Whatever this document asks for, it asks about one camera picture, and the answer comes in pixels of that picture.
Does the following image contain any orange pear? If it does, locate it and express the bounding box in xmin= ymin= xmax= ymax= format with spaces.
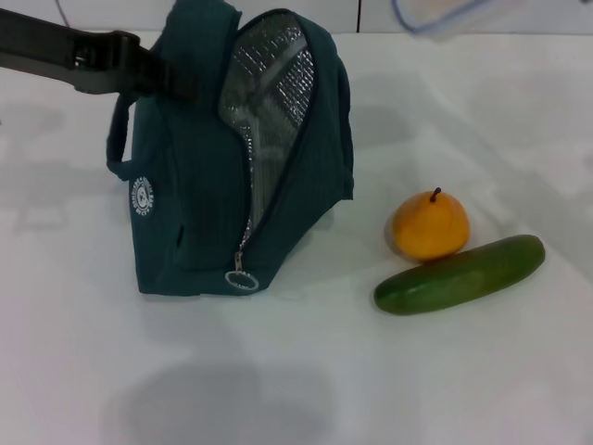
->
xmin=392 ymin=186 xmax=472 ymax=261

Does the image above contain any dark teal insulated lunch bag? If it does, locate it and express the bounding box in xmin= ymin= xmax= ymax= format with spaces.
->
xmin=105 ymin=0 xmax=356 ymax=298

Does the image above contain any clear lunch box blue rim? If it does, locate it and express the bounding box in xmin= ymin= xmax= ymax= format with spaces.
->
xmin=392 ymin=0 xmax=506 ymax=38

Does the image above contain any green cucumber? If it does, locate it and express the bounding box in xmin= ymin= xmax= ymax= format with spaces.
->
xmin=373 ymin=235 xmax=547 ymax=317

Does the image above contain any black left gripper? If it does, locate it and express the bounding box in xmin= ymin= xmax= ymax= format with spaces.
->
xmin=0 ymin=0 xmax=201 ymax=101

